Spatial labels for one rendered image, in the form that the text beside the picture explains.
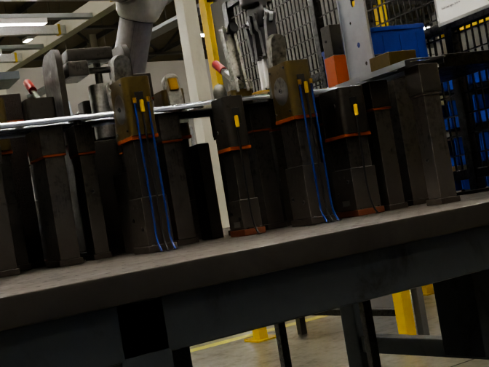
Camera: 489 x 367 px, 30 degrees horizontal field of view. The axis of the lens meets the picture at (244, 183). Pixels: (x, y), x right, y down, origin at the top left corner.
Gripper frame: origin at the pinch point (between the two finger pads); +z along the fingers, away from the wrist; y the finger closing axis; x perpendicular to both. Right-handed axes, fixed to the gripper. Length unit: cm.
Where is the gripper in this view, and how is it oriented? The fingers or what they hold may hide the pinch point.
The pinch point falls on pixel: (268, 74)
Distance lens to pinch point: 217.6
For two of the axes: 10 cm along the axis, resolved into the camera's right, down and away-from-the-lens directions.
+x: 8.9, -1.4, 4.4
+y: 4.3, -1.0, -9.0
